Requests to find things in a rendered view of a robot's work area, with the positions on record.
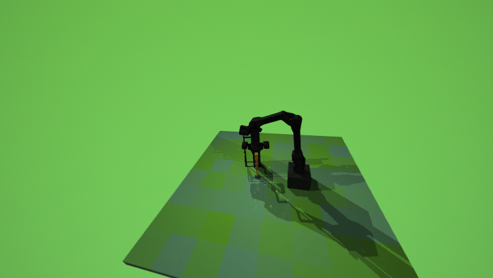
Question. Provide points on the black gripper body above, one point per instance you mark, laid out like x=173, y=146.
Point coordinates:
x=245, y=144

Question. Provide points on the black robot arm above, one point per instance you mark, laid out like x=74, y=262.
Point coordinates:
x=290, y=119

